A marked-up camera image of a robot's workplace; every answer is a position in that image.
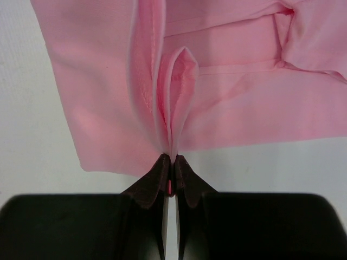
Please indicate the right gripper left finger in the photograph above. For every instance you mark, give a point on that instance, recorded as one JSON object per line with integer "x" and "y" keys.
{"x": 145, "y": 225}

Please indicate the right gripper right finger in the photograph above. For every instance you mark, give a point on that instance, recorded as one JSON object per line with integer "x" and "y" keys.
{"x": 190, "y": 215}

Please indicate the pink t shirt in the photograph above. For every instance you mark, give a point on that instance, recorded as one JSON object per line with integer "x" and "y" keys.
{"x": 140, "y": 78}

